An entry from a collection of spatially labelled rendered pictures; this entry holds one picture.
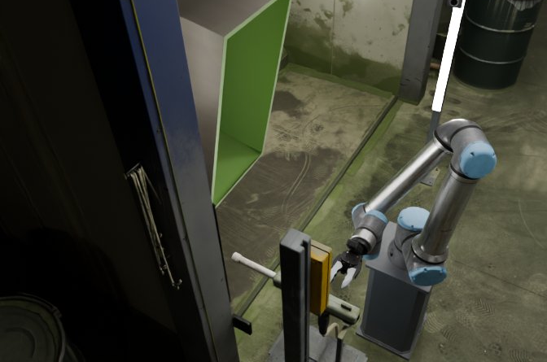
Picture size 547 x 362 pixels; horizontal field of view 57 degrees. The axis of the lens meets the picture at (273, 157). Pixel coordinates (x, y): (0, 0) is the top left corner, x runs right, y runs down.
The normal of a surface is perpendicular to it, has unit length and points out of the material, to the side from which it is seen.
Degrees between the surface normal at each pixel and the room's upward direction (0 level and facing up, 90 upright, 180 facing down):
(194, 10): 12
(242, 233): 0
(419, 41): 90
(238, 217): 0
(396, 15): 90
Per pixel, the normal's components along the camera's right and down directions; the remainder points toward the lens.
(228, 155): 0.14, -0.67
